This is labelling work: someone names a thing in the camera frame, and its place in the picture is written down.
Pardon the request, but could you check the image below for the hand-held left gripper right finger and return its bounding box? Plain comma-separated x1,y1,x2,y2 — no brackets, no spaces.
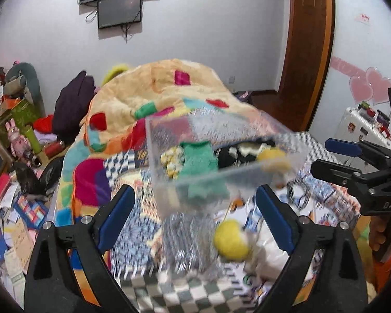
255,184,369,313

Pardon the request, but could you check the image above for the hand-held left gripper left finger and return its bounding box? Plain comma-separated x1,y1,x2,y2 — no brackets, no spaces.
24,184,139,313

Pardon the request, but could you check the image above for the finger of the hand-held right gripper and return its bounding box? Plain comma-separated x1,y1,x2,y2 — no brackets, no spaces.
325,138,391,167
311,159,380,199

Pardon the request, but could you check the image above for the yellow plush ball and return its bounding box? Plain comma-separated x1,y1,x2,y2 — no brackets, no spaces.
214,220,252,262
257,148,294,173

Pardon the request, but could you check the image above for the clear plastic box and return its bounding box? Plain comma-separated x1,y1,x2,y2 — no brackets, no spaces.
145,108,309,217

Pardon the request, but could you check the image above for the person's right hand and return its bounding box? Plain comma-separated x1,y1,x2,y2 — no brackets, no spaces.
368,216,389,252

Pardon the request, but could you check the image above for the white suitcase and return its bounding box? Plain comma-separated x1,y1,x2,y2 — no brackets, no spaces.
332,106,391,167

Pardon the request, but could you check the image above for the patterned bed sheet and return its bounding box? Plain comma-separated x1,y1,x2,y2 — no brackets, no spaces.
102,132,362,313

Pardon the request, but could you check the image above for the black sock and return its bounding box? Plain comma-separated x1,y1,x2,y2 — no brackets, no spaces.
213,141,276,170

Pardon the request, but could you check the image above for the yellow white patterned sock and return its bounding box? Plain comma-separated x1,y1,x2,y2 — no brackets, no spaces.
160,146,185,180

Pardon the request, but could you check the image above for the colourful patchwork blanket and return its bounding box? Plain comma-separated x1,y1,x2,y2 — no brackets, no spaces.
54,59,264,307

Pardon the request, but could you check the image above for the green knitted cloth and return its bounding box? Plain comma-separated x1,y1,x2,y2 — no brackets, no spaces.
180,142,230,201

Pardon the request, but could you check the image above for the black plastic bag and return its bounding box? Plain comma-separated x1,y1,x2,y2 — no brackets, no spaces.
11,156,66,199

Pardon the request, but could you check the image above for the red bottle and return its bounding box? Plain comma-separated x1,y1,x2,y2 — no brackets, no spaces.
44,140,66,158

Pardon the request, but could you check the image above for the wooden door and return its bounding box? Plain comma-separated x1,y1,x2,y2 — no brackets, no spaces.
251,0,336,133

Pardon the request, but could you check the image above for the pile of papers and books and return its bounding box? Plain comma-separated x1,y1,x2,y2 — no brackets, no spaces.
0,170,53,297

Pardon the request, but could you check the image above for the green bottle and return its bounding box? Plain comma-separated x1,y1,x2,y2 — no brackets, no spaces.
23,125,42,154

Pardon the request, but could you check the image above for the red cloth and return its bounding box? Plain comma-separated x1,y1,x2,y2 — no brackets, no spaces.
33,115,57,135

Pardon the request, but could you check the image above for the dark purple garment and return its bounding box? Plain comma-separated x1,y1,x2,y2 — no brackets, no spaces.
52,70,96,137

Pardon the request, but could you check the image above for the pink bunny toy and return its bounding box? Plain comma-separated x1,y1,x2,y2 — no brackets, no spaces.
6,120,31,159

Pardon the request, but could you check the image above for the green gift box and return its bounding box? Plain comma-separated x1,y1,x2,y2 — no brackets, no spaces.
0,99,41,141

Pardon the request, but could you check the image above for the yellow green plush toy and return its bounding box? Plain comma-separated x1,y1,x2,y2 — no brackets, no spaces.
101,63,131,85

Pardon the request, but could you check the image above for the small black monitor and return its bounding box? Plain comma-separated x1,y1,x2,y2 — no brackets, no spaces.
97,0,143,29

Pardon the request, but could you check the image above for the pink heart wall decoration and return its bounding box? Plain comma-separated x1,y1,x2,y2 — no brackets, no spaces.
331,56,391,106

